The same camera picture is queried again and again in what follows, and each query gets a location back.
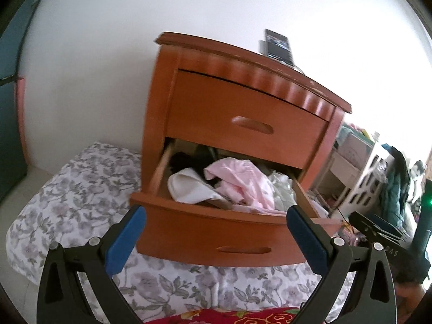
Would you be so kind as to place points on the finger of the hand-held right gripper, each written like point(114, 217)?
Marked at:
point(371, 226)

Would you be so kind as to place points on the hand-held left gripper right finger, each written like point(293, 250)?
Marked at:
point(305, 239)

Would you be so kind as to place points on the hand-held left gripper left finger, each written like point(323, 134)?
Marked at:
point(126, 239)

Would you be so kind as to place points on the white sheer cloth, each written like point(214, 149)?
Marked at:
point(283, 189)

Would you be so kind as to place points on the wooden drawer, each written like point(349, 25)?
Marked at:
point(219, 104)
point(202, 233)

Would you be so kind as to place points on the pale pink garment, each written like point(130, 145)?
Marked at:
point(249, 182)

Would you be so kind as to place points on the white garment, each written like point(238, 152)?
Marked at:
point(189, 185)

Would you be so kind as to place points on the black garment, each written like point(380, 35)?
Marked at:
point(184, 162)

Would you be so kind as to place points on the dark teal jacket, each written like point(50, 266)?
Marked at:
point(396, 189)

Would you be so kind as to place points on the small white table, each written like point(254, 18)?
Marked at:
point(341, 168)

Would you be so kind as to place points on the grey floral bed sheet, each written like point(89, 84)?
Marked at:
point(74, 192)

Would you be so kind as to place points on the pile of things on table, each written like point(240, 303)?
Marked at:
point(354, 133)

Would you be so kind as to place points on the red floral blanket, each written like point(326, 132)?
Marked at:
point(236, 317)

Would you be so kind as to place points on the pink board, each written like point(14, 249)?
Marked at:
point(23, 118)

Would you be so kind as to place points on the closed wooden drawer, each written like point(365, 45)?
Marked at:
point(219, 104)

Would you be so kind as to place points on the dark cabinet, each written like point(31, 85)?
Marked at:
point(10, 125)

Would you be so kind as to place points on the wooden nightstand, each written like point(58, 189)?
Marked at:
point(236, 65)

